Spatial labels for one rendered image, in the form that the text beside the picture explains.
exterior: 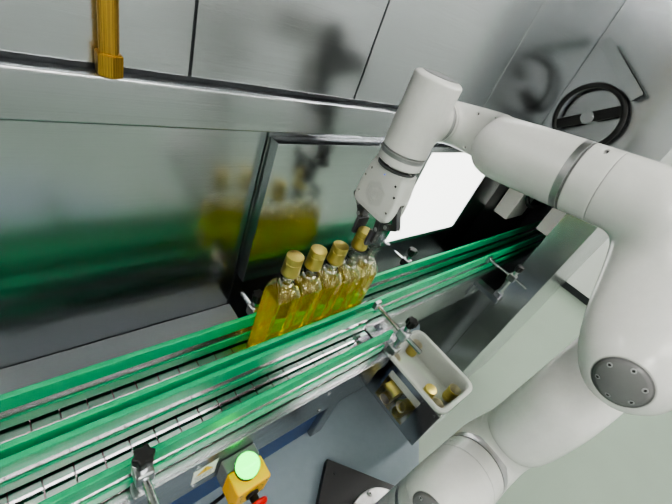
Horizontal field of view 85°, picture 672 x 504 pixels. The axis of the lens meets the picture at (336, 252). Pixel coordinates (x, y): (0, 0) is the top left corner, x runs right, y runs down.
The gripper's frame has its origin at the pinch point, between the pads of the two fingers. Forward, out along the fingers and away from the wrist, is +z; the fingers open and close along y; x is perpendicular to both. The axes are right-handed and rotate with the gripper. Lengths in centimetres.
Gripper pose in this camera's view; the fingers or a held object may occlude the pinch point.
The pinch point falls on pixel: (366, 230)
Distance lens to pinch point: 77.1
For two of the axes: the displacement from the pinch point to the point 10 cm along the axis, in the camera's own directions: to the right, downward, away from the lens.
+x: 7.5, -1.6, 6.4
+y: 5.8, 6.4, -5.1
